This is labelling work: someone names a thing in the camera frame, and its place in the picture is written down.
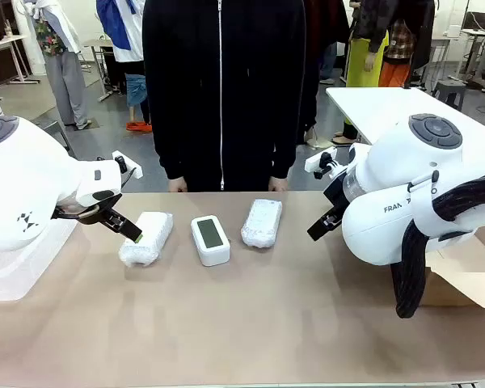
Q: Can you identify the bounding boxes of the black computer monitor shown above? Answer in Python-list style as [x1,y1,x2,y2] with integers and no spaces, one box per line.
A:
[464,11,485,32]

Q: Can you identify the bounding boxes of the mannequin floral shirt grey trousers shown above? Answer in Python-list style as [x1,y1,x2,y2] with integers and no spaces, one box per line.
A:
[11,0,93,131]

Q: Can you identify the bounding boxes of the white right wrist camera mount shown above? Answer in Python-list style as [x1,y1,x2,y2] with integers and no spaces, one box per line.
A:
[304,147,343,181]

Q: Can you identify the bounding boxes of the bubble-wrapped clock, printed label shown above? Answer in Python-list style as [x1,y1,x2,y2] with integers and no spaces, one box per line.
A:
[240,198,284,250]

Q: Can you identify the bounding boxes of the mannequin blue white jacket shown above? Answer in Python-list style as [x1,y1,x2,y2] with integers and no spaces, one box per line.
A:
[92,0,153,124]

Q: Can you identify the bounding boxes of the white desk with metal legs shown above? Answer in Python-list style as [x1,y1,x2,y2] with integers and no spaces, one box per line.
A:
[0,33,42,86]

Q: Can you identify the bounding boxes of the bubble-wrapped clock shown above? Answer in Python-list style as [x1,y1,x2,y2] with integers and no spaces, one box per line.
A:
[118,211,175,268]
[240,198,284,250]

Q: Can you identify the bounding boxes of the mannequin plaid shirt orange trousers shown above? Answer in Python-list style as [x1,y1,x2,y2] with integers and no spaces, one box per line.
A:
[377,18,418,88]

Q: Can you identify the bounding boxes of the mannequin in dark red clothing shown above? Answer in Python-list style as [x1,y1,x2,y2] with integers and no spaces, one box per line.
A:
[305,0,351,46]

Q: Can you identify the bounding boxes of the mannequin in yellow skirt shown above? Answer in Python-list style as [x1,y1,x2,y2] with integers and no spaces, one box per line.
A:
[331,0,391,146]

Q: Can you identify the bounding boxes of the person's right hand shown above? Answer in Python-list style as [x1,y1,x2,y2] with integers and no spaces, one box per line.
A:
[167,175,189,194]

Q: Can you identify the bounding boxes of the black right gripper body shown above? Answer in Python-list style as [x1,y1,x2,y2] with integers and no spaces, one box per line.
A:
[322,176,351,221]

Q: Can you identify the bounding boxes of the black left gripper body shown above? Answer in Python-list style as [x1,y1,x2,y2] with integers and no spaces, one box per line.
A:
[50,192,125,230]

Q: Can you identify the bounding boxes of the brown cardboard box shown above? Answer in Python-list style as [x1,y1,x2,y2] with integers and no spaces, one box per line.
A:
[419,228,485,312]

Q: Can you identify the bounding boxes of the unwrapped white digital clock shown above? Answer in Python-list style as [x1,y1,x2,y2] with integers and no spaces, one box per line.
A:
[190,215,231,268]

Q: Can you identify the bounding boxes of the person in black zip hoodie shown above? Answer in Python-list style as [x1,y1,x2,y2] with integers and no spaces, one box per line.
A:
[141,0,308,193]

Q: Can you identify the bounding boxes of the hanging dark coat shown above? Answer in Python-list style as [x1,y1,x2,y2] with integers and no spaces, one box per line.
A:
[410,0,436,70]

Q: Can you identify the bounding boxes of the orange shoes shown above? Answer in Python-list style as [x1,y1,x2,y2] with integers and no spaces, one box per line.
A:
[125,120,154,134]

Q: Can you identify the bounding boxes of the small grey-legged table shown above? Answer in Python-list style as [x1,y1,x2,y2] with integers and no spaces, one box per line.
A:
[82,37,119,103]

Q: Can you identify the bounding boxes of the white workstation desk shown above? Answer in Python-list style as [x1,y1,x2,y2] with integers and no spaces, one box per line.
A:
[447,27,485,92]

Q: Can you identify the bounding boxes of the person's left hand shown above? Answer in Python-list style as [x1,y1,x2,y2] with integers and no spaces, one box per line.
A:
[268,175,289,193]

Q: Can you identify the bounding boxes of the person in blue jeans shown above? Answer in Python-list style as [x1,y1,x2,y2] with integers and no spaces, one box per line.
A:
[318,41,349,86]

